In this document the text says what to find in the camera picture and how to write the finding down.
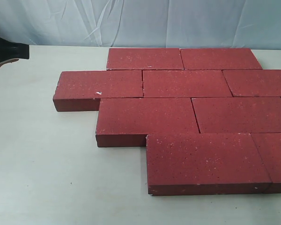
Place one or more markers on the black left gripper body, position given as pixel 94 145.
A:
pixel 12 51

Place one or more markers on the red brick back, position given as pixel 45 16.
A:
pixel 78 91

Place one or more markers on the large red brick front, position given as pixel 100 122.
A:
pixel 126 122

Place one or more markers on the lone red brick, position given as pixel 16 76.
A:
pixel 184 84

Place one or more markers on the back left base brick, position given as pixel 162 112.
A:
pixel 144 59

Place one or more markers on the base brick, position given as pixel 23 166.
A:
pixel 219 59
pixel 144 59
pixel 204 164
pixel 269 148

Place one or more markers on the back right base brick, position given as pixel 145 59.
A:
pixel 219 59

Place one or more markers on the front left base brick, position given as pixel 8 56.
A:
pixel 204 164

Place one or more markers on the right middle red brick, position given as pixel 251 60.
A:
pixel 254 83

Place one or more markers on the middle red brick under tilted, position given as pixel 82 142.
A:
pixel 238 115

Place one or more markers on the front right base brick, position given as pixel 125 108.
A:
pixel 269 148

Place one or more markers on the white backdrop curtain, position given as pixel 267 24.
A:
pixel 143 23

